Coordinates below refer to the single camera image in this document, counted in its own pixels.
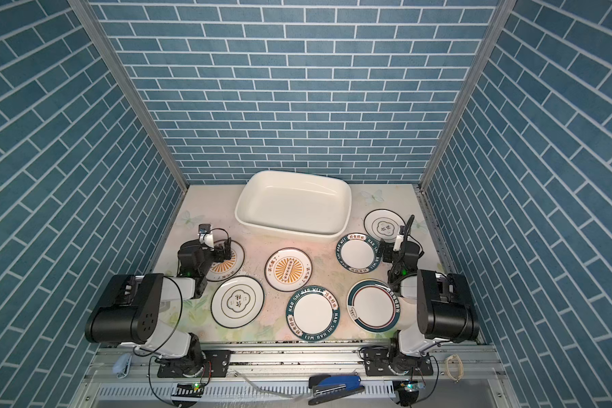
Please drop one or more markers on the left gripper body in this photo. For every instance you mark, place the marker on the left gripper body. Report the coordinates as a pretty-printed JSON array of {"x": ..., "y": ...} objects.
[{"x": 217, "y": 250}]

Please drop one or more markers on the orange sunburst plate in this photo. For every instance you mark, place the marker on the orange sunburst plate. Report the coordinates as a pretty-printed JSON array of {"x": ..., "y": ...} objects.
[
  {"x": 220, "y": 272},
  {"x": 288, "y": 270}
]

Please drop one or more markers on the light blue small device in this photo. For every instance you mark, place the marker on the light blue small device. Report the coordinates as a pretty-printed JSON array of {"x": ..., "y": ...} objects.
[{"x": 122, "y": 366}]

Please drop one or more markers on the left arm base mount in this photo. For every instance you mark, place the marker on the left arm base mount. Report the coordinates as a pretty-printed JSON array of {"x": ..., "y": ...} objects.
[{"x": 210, "y": 363}]

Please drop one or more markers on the right circuit board with LED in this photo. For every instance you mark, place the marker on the right circuit board with LED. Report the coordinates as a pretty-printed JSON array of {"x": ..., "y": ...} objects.
[{"x": 407, "y": 393}]

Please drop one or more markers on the left orange sunburst plate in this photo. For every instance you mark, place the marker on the left orange sunburst plate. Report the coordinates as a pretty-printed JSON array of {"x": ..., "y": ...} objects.
[{"x": 220, "y": 272}]

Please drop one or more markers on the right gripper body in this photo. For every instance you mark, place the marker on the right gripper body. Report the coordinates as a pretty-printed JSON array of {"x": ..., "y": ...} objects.
[{"x": 403, "y": 250}]

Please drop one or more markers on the circuit board with led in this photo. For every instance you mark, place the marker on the circuit board with led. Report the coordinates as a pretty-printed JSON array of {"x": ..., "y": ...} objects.
[
  {"x": 407, "y": 393},
  {"x": 187, "y": 395}
]

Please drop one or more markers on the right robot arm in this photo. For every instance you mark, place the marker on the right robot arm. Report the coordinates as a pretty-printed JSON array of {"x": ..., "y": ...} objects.
[{"x": 444, "y": 305}]

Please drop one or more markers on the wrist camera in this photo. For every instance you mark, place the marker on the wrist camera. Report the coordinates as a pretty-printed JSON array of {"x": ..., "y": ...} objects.
[
  {"x": 205, "y": 235},
  {"x": 400, "y": 238}
]

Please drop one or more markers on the left circuit board with LED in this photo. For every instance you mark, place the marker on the left circuit board with LED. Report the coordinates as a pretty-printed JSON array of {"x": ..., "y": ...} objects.
[{"x": 187, "y": 395}]

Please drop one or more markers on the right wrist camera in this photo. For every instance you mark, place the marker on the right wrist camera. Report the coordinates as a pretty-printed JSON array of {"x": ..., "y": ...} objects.
[{"x": 400, "y": 238}]

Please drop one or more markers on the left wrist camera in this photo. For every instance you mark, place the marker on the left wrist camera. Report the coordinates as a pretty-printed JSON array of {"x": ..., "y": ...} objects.
[{"x": 205, "y": 235}]

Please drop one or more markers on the blue black stapler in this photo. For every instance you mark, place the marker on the blue black stapler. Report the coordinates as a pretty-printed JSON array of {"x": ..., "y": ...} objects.
[{"x": 326, "y": 388}]

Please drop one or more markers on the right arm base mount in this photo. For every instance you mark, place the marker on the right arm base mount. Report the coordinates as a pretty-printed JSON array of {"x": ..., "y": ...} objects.
[{"x": 380, "y": 361}]

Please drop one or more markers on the white plate thin dark rim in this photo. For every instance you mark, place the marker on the white plate thin dark rim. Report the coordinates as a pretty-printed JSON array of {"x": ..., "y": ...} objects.
[{"x": 383, "y": 224}]

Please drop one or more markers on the centre orange sunburst plate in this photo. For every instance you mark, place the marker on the centre orange sunburst plate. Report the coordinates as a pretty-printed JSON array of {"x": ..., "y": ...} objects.
[{"x": 288, "y": 270}]

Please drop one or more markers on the large plate green lettered rim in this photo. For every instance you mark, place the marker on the large plate green lettered rim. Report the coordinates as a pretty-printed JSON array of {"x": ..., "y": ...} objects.
[{"x": 313, "y": 314}]

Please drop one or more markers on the small plate green lettered rim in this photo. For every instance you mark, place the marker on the small plate green lettered rim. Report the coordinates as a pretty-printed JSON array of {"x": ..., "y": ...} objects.
[{"x": 358, "y": 253}]

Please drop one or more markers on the white plastic bin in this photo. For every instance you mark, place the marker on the white plastic bin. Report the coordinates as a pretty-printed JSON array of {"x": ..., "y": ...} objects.
[{"x": 296, "y": 206}]

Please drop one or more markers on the white plate black clover outline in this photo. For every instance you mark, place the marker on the white plate black clover outline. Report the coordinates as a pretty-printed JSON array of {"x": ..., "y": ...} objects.
[{"x": 237, "y": 302}]

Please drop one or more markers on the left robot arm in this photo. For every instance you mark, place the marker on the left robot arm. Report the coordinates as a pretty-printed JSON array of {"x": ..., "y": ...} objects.
[{"x": 129, "y": 307}]

